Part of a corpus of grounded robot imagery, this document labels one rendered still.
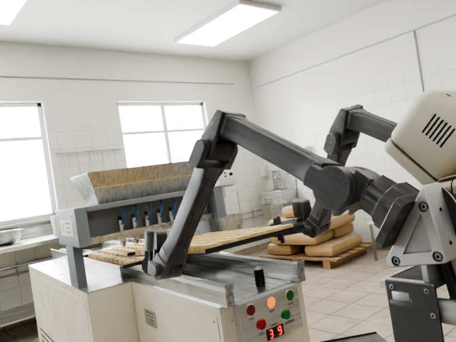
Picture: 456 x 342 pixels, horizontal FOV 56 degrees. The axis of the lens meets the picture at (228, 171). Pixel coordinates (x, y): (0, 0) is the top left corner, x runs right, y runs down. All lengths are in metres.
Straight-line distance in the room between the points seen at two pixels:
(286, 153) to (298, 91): 5.60
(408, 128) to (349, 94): 5.10
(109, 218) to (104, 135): 3.58
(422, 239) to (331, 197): 0.16
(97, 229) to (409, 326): 1.39
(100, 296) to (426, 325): 1.34
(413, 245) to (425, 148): 0.20
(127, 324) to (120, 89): 4.13
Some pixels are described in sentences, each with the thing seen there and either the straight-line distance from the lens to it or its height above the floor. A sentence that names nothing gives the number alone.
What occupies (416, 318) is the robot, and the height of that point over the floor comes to 0.91.
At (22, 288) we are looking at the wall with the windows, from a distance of 5.15.
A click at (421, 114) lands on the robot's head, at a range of 0.84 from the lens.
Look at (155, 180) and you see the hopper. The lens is 2.03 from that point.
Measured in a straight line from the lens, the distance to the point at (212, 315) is 1.38.
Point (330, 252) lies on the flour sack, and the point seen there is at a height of 0.18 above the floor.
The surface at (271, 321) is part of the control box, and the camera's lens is 1.42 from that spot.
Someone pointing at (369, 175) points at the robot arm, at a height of 1.19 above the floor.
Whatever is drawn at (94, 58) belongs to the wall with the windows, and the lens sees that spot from 5.72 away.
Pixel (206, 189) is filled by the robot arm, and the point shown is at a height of 1.19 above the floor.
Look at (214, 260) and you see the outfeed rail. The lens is 1.88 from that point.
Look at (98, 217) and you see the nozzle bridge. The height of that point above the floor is 1.12.
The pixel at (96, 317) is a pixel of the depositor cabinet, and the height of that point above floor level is 0.73.
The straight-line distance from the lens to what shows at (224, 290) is 1.30.
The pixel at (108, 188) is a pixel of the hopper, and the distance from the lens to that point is 1.95.
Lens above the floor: 1.22
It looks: 1 degrees up
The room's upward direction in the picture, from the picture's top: 8 degrees counter-clockwise
